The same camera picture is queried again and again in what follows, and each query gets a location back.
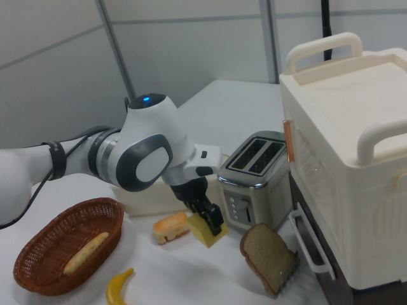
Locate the long bread roll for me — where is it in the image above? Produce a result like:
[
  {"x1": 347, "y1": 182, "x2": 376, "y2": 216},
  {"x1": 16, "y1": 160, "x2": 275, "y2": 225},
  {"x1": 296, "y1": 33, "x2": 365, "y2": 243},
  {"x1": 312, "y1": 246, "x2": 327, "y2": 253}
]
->
[{"x1": 63, "y1": 231, "x2": 110, "y2": 276}]

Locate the black vertical pole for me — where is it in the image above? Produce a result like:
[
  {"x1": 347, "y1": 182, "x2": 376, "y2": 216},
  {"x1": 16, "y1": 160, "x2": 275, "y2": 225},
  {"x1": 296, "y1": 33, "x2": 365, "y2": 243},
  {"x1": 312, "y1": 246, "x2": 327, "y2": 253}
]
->
[{"x1": 320, "y1": 0, "x2": 335, "y2": 62}]

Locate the yellow foam cube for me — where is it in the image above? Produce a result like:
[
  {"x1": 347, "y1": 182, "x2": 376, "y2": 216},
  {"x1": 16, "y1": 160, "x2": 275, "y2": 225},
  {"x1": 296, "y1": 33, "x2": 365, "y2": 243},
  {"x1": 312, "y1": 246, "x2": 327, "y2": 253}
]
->
[{"x1": 187, "y1": 212, "x2": 230, "y2": 250}]

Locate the cream toy oven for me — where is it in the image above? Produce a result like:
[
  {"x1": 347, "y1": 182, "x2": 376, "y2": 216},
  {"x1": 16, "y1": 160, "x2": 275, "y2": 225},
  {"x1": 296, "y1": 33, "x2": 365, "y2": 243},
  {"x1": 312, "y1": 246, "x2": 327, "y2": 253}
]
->
[{"x1": 279, "y1": 31, "x2": 407, "y2": 292}]

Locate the brown wicker basket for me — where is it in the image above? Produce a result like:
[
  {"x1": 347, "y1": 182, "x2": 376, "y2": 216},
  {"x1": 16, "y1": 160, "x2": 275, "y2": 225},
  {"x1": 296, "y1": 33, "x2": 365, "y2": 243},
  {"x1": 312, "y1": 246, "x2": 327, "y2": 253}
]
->
[{"x1": 13, "y1": 197, "x2": 125, "y2": 297}]

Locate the white oven door handle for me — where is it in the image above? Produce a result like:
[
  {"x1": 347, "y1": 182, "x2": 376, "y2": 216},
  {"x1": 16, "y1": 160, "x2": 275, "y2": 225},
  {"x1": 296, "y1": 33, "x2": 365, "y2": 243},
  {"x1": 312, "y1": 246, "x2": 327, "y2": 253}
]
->
[{"x1": 288, "y1": 209, "x2": 336, "y2": 281}]

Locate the orange glazed bun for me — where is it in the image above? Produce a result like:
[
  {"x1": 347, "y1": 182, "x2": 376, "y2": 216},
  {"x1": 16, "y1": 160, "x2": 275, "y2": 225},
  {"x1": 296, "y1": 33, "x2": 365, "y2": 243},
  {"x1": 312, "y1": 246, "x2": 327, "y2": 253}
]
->
[{"x1": 152, "y1": 211, "x2": 192, "y2": 246}]

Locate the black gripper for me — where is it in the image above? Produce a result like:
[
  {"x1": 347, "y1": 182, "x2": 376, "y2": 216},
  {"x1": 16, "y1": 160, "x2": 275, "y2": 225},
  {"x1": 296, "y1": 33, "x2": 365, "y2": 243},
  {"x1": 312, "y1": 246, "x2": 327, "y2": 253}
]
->
[{"x1": 170, "y1": 176, "x2": 223, "y2": 237}]

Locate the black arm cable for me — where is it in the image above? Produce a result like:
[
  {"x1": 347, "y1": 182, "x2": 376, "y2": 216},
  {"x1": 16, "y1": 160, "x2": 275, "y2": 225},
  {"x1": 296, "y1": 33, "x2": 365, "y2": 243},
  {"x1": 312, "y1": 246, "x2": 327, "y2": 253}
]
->
[{"x1": 0, "y1": 97, "x2": 130, "y2": 230}]

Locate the yellow banana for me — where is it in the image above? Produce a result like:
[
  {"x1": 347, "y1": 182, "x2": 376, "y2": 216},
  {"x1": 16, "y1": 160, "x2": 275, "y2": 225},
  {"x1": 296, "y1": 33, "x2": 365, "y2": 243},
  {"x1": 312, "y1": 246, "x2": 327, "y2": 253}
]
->
[{"x1": 105, "y1": 268, "x2": 135, "y2": 305}]

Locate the brown bread slice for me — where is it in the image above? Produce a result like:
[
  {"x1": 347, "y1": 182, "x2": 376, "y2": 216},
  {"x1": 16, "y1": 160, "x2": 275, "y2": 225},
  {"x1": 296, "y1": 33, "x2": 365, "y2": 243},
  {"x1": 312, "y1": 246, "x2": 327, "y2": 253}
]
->
[{"x1": 239, "y1": 222, "x2": 298, "y2": 297}]

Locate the chrome two-slot toaster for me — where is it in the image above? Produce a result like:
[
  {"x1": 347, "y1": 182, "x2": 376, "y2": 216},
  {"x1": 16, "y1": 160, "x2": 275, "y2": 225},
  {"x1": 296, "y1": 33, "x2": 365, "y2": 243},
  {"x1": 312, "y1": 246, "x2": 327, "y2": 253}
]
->
[{"x1": 216, "y1": 130, "x2": 293, "y2": 232}]

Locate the copper oven latch strip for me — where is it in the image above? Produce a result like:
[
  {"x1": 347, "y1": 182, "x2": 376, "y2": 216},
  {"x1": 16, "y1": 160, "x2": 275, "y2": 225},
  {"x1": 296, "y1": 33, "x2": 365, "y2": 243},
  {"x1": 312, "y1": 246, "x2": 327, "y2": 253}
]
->
[{"x1": 282, "y1": 119, "x2": 295, "y2": 163}]

